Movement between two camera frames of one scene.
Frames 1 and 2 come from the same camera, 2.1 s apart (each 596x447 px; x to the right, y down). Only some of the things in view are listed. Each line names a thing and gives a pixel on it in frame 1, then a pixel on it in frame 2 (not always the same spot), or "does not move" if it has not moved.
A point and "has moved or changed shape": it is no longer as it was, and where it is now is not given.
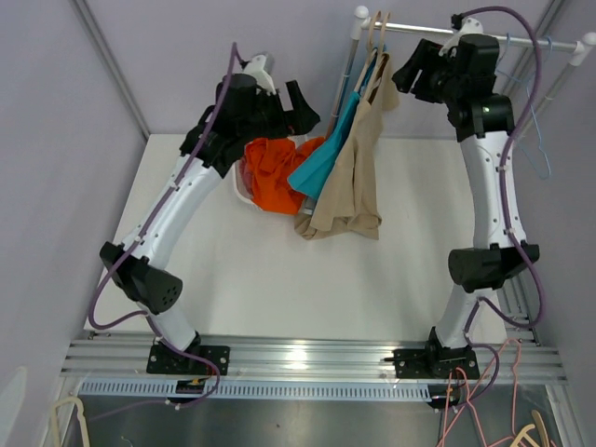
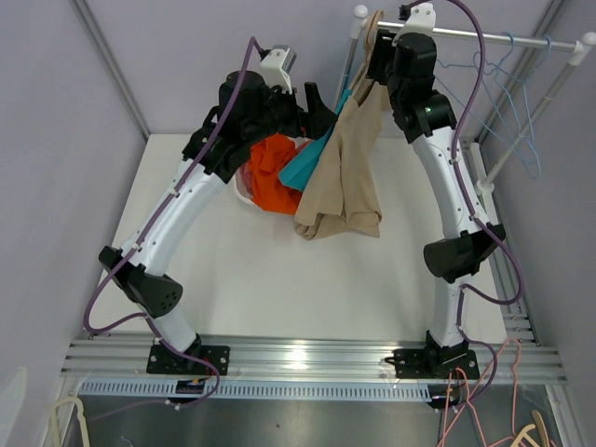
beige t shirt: (348, 203) has moved or changed shape
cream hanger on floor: (55, 437) does not move
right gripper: (421, 60) → (383, 51)
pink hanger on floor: (467, 402) does not move
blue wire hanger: (499, 64) does not move
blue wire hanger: (548, 174) → (515, 107)
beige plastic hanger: (381, 65) has moved or changed shape
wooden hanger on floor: (522, 434) does not move
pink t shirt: (246, 178) does not move
